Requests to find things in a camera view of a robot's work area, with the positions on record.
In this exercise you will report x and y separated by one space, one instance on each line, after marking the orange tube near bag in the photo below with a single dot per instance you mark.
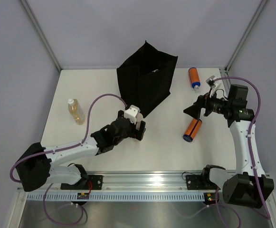
194 79

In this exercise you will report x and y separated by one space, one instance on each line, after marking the aluminium corner post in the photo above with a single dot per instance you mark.
40 34
250 26

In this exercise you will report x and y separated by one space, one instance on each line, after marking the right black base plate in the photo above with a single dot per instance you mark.
195 182

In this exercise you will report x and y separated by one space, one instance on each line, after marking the white slotted cable duct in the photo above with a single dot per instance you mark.
119 196

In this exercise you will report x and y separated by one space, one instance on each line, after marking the left aluminium corner post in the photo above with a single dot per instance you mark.
40 34

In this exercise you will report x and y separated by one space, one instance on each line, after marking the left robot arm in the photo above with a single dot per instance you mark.
40 165

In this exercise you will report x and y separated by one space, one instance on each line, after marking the aluminium front rail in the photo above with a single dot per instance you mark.
152 181

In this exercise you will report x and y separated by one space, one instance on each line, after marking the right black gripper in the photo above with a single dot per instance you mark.
195 110

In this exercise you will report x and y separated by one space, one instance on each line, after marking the beige pump bottle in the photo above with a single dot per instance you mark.
139 118

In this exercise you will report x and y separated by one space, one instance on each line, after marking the right aluminium corner post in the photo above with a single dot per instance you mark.
250 26

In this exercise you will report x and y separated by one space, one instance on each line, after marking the orange tube front right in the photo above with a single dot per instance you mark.
192 130

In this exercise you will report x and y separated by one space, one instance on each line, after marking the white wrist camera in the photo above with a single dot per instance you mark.
213 84
131 113

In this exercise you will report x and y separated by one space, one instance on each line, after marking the aluminium rail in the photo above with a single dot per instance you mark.
152 181
226 81

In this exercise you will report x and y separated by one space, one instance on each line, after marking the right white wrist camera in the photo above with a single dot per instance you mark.
213 84

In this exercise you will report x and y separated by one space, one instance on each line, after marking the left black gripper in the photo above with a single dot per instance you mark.
135 133

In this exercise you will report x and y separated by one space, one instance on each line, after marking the amber liquid clear bottle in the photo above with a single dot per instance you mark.
76 111

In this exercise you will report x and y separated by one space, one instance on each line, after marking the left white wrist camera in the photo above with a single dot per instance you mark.
131 113

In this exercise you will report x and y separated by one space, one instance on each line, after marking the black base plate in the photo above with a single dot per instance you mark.
96 182
195 182

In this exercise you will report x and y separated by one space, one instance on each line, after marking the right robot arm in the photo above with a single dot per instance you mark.
247 160

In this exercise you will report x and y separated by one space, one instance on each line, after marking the right side aluminium rail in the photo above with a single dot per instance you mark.
226 81

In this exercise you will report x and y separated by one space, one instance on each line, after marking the black canvas bag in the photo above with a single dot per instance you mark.
138 85

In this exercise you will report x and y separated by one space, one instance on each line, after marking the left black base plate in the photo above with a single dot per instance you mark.
96 182

